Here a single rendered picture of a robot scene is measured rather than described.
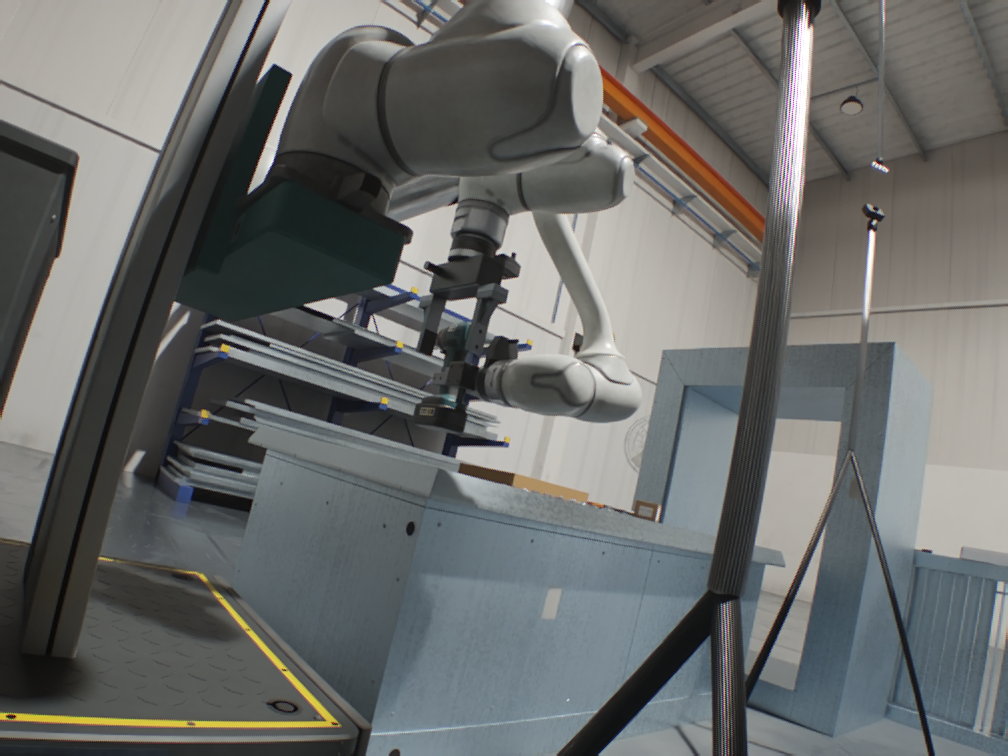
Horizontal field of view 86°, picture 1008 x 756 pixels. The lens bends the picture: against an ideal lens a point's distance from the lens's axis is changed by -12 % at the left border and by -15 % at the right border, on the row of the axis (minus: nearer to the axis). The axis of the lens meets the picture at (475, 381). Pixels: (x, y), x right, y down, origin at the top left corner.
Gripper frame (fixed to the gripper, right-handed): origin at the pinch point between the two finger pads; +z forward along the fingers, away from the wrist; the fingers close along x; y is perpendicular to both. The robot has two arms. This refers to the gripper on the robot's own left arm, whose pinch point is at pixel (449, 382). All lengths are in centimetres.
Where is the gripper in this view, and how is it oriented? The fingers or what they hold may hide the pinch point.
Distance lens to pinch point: 130.6
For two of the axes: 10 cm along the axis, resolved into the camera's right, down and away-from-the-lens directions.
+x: 7.7, 2.9, 5.7
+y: -2.4, 9.6, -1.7
